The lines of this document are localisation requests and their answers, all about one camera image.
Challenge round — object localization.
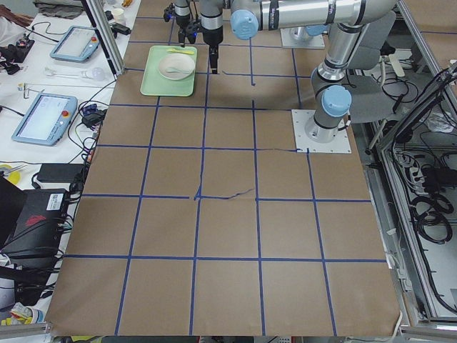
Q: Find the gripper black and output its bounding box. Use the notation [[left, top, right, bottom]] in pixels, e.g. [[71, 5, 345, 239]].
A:
[[176, 14, 191, 46], [202, 26, 224, 74]]

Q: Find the yellow plastic fork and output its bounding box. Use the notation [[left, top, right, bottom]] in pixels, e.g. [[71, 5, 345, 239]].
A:
[[167, 49, 195, 55]]

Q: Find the white round plate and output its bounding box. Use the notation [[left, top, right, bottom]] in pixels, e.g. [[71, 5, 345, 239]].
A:
[[158, 54, 196, 81]]

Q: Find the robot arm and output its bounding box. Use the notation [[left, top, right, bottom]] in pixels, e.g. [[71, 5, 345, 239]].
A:
[[200, 0, 395, 144], [174, 0, 191, 47]]

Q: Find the light green plastic spoon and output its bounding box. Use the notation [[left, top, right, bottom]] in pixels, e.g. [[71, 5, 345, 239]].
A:
[[165, 66, 194, 74]]

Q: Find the light green tray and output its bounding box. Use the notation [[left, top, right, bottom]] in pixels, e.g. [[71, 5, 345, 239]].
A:
[[140, 45, 197, 97]]

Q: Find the paper cup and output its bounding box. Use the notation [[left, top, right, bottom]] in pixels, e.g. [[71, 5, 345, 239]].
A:
[[111, 8, 126, 25]]

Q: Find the white light bulb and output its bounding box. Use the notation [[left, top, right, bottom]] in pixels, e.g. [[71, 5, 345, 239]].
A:
[[80, 67, 106, 81]]

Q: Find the upper blue teach pendant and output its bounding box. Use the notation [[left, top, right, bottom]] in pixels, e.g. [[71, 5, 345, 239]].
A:
[[49, 26, 99, 63]]

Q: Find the blue teach pendant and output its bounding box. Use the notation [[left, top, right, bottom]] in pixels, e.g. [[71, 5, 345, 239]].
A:
[[49, 26, 99, 63], [11, 92, 78, 146]]

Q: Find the grey office chair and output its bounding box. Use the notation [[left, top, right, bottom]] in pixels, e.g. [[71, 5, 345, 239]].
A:
[[348, 11, 396, 124]]

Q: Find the lower blue teach pendant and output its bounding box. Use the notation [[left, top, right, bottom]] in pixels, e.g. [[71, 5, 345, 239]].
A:
[[11, 92, 78, 146]]

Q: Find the black power adapter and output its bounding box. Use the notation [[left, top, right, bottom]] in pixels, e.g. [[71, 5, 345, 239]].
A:
[[36, 163, 83, 183]]

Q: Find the aluminium frame post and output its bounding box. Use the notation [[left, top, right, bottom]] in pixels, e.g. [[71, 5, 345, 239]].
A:
[[81, 0, 125, 76]]

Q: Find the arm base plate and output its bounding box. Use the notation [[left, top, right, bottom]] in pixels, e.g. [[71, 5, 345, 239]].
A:
[[291, 109, 351, 154], [281, 25, 328, 49]]

